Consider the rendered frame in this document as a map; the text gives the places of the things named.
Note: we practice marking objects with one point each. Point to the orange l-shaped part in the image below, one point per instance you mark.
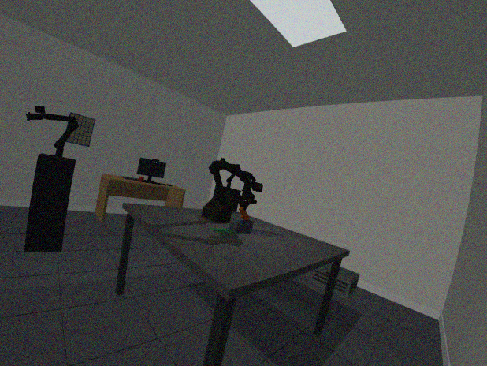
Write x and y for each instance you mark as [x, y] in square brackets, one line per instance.
[244, 214]

